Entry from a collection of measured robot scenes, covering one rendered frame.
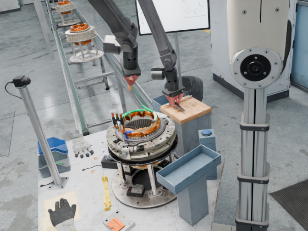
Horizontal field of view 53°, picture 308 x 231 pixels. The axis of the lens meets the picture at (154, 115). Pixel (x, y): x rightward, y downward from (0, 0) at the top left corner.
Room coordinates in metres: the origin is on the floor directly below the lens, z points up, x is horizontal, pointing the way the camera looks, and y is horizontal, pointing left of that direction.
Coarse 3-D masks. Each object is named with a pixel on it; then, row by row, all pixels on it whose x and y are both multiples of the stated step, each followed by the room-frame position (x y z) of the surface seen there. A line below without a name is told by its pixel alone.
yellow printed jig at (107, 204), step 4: (104, 180) 1.27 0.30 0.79; (104, 184) 1.24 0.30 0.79; (104, 188) 1.21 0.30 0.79; (104, 192) 1.18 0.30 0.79; (108, 192) 1.17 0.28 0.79; (108, 196) 1.13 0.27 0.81; (104, 200) 1.11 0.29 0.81; (108, 200) 1.10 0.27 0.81; (104, 204) 1.09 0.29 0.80; (108, 204) 1.08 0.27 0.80; (104, 208) 1.06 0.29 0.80; (108, 208) 1.07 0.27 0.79
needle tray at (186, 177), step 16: (176, 160) 0.99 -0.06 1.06; (192, 160) 1.03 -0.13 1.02; (208, 160) 1.01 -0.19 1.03; (160, 176) 0.91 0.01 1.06; (176, 176) 0.94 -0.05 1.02; (192, 176) 0.90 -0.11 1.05; (176, 192) 0.85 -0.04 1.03; (192, 192) 0.91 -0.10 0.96; (192, 208) 0.91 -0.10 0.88; (208, 208) 0.96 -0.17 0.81; (192, 224) 0.90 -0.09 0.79
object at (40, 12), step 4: (36, 0) 3.67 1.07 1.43; (36, 4) 3.68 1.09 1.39; (40, 4) 5.14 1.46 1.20; (36, 8) 3.66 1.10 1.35; (40, 8) 5.14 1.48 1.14; (92, 8) 5.33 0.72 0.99; (40, 12) 3.67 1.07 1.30; (92, 12) 5.33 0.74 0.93; (40, 16) 3.67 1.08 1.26; (44, 16) 5.14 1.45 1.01; (40, 20) 3.67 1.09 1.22; (44, 20) 5.15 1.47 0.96; (96, 20) 5.34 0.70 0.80; (40, 24) 3.66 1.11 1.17; (44, 24) 5.13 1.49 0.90; (44, 28) 3.67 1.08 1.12; (48, 28) 5.14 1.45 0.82; (44, 32) 3.68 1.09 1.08; (48, 32) 5.15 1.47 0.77; (44, 36) 3.66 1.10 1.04; (48, 40) 3.67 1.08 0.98; (48, 44) 3.68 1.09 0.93; (48, 48) 3.66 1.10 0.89; (52, 52) 3.67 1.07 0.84; (52, 56) 3.68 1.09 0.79
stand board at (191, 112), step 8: (184, 104) 1.45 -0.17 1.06; (200, 104) 1.42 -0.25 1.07; (168, 112) 1.39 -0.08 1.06; (176, 112) 1.38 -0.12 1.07; (184, 112) 1.37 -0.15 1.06; (192, 112) 1.35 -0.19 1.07; (200, 112) 1.34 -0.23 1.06; (208, 112) 1.36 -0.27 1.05; (176, 120) 1.32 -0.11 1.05; (184, 120) 1.30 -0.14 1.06
